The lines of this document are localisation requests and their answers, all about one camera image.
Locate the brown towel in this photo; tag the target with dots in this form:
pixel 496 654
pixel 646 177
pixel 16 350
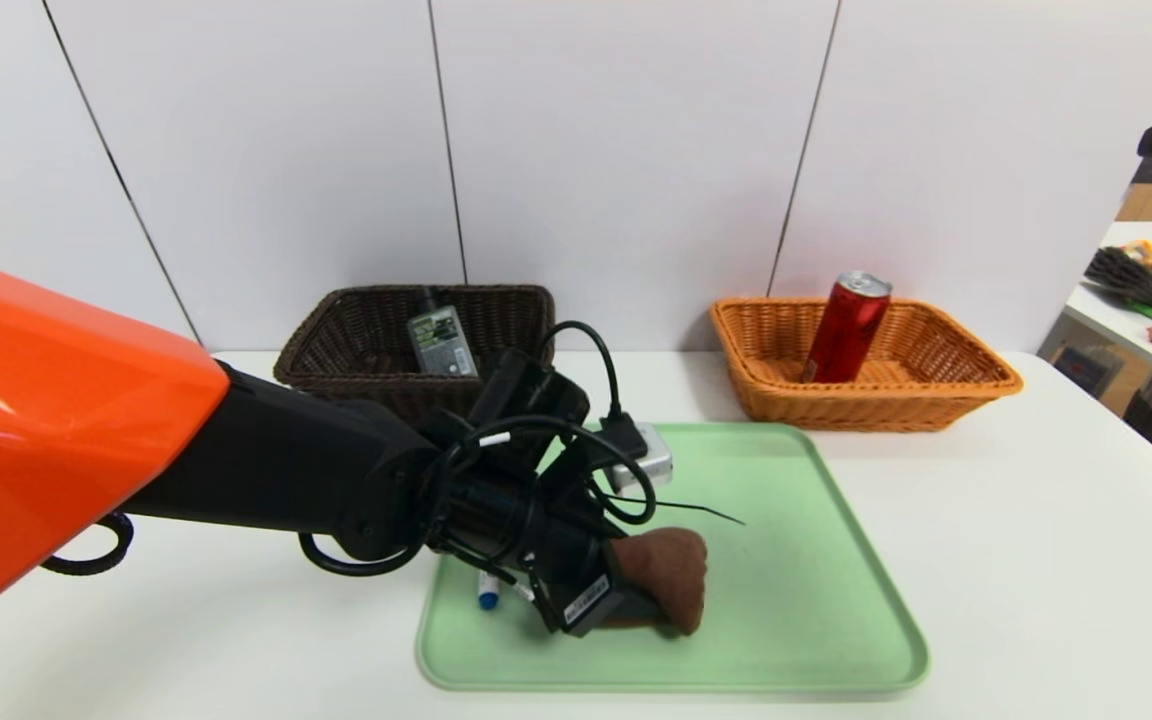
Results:
pixel 671 570

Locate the light green plastic tray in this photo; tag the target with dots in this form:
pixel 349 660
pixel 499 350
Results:
pixel 816 600

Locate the dark storage box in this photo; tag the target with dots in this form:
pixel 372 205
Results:
pixel 1081 368

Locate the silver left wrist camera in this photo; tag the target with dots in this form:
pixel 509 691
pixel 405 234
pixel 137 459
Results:
pixel 641 460

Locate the red soda can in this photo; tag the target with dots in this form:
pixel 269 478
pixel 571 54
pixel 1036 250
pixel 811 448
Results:
pixel 846 330

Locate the orange wicker basket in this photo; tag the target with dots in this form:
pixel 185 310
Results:
pixel 936 395

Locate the blue and white marker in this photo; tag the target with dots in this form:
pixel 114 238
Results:
pixel 488 597

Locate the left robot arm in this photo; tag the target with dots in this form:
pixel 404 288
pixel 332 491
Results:
pixel 66 430

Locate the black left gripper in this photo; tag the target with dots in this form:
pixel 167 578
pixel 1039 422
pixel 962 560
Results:
pixel 588 600

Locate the black woven mat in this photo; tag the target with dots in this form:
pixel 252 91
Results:
pixel 1126 277

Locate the white round side table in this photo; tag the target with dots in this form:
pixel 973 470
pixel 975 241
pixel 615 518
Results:
pixel 1106 320

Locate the dark brown wicker basket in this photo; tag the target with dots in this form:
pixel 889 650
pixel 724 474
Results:
pixel 336 350

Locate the dark green pump bottle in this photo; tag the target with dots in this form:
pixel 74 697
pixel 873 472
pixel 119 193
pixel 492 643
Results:
pixel 441 340

